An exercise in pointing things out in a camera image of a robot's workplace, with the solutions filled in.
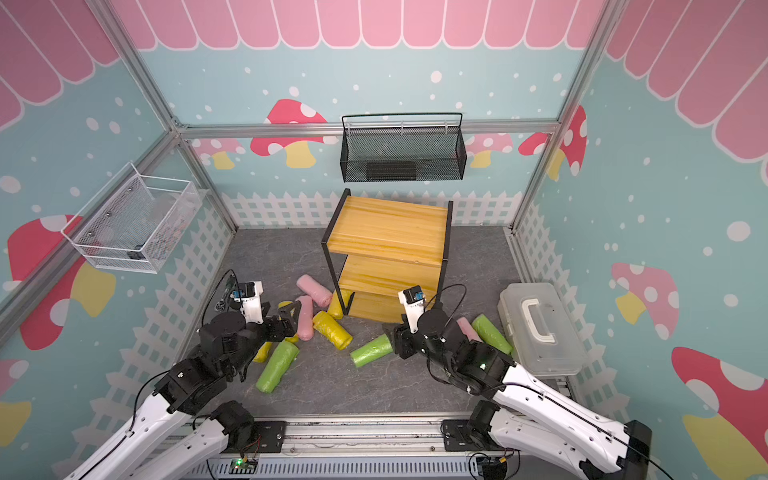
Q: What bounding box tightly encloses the green trash bag roll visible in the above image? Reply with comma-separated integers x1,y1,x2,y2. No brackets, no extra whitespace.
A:
256,341,300,393
471,314,514,355
350,334,393,368

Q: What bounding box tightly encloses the pink trash bag roll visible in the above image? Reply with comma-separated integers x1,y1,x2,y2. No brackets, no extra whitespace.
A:
297,295,314,341
457,317,482,342
296,274,333,308

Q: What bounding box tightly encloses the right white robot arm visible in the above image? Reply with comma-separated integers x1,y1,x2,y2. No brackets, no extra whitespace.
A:
387,309,652,479

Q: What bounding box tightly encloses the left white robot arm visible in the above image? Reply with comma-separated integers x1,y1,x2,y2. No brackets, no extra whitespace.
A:
69,302,301,479

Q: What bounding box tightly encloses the translucent plastic storage box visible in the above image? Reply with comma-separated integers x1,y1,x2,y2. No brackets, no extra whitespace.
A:
498,283,588,378

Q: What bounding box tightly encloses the green circuit board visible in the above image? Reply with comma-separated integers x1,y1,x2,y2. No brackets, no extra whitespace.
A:
227,458,258,475

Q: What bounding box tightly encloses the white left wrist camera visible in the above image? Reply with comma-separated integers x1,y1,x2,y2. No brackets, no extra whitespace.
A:
230,281,264,324

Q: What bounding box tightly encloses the wooden three-tier shelf black frame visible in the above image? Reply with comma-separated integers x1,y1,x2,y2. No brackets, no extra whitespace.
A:
321,189,454,323

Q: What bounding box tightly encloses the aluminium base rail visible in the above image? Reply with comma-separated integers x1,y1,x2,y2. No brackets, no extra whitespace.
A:
161,413,601,480

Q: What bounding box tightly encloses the white wire mesh basket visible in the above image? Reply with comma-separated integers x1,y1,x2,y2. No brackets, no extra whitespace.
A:
60,163,206,274

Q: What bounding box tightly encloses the black wire mesh basket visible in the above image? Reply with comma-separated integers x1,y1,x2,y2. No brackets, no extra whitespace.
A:
340,112,468,183

